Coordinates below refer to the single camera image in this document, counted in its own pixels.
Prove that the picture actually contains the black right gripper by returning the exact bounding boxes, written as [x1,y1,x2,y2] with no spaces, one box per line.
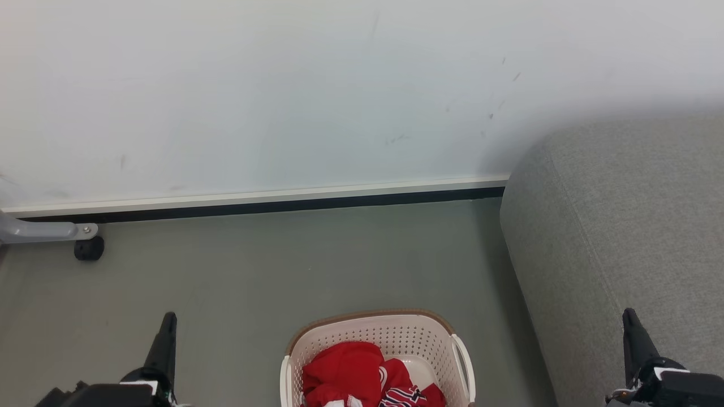
[606,309,724,407]

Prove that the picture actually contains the black caster wheel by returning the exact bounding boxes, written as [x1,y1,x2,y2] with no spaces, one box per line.
[74,236,105,262]

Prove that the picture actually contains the red garment with white cuffs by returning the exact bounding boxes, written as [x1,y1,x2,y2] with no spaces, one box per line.
[301,341,415,407]

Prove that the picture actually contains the grey fabric sofa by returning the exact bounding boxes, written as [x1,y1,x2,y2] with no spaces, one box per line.
[499,107,724,407]

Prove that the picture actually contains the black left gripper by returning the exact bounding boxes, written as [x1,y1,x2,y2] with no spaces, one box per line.
[34,312,178,407]

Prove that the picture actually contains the cream perforated laundry basket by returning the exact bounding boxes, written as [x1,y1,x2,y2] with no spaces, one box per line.
[280,309,477,407]

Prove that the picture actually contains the grey metal frame leg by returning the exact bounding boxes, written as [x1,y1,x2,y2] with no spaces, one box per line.
[0,209,99,245]

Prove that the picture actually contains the white and black baseboard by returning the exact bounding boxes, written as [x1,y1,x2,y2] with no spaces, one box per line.
[0,174,511,224]

